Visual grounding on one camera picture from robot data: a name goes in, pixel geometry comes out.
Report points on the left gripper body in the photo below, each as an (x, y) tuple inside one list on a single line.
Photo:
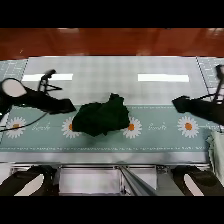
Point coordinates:
[(61, 106)]

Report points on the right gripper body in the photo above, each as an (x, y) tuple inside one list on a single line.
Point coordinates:
[(184, 104)]

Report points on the dark green T-shirt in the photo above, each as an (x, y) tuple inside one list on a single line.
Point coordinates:
[(100, 116)]

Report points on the pale green garment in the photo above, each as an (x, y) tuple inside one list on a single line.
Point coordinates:
[(217, 153)]

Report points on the silver frame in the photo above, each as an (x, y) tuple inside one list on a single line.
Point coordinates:
[(136, 185)]

